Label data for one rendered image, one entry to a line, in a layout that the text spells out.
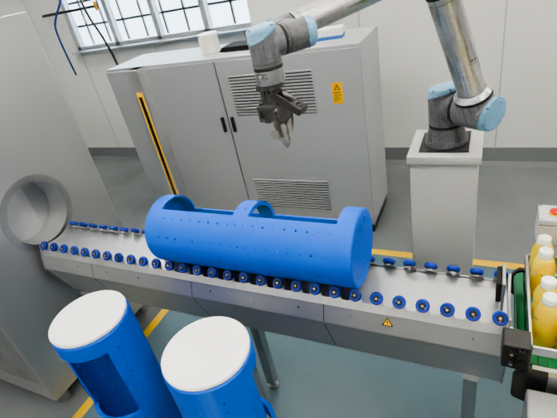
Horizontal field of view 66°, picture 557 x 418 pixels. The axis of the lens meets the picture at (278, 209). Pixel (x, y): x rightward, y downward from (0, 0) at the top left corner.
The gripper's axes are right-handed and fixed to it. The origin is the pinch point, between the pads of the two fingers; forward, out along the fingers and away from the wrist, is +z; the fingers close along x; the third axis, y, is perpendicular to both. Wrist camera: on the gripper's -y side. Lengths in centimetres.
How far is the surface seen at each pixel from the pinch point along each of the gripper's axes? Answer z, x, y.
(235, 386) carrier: 50, 58, -7
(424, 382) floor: 148, -35, -30
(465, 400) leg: 99, 1, -57
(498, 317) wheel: 52, 1, -66
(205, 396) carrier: 48, 65, -2
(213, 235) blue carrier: 30.5, 18.6, 29.0
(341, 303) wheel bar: 56, 11, -17
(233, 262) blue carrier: 41, 20, 22
